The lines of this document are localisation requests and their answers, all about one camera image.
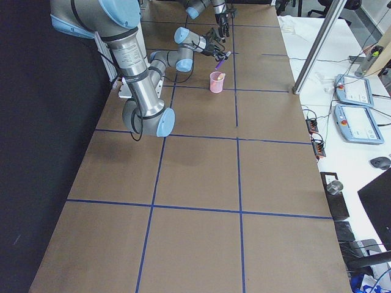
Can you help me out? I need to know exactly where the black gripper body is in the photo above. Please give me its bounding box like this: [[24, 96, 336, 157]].
[[215, 5, 236, 26], [202, 29, 225, 56]]

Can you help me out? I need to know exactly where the purple highlighter pen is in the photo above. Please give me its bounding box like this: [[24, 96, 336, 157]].
[[215, 51, 231, 70]]

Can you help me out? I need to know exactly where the yellow highlighter pen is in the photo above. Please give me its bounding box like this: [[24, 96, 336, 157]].
[[216, 73, 225, 81]]

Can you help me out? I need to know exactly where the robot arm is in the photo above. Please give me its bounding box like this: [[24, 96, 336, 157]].
[[178, 0, 236, 42], [50, 1, 235, 137]]

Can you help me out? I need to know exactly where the orange black connector box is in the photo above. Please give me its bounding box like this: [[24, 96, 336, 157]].
[[305, 118, 318, 134]]

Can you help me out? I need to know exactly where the far teach pendant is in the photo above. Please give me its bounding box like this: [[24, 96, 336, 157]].
[[334, 74, 374, 107]]

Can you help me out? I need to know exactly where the teach pendant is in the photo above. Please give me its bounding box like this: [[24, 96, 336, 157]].
[[334, 74, 374, 107], [334, 104, 384, 145]]

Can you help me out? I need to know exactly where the near teach pendant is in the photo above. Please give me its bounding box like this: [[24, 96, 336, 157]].
[[334, 104, 384, 145]]

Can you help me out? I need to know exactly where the metal cylinder weight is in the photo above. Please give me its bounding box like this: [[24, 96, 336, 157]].
[[326, 180, 343, 195]]

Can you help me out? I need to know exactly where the black computer mouse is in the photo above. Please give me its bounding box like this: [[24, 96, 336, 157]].
[[369, 156, 391, 170]]

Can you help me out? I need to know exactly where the black monitor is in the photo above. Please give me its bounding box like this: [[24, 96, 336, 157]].
[[358, 171, 391, 250]]

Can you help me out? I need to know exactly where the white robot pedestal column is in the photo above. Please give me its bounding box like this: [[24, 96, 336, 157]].
[[117, 30, 166, 99]]

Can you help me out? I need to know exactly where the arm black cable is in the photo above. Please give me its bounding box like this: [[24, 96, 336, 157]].
[[130, 42, 196, 142]]

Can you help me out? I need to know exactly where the aluminium frame post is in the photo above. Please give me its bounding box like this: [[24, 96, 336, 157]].
[[293, 0, 347, 95]]

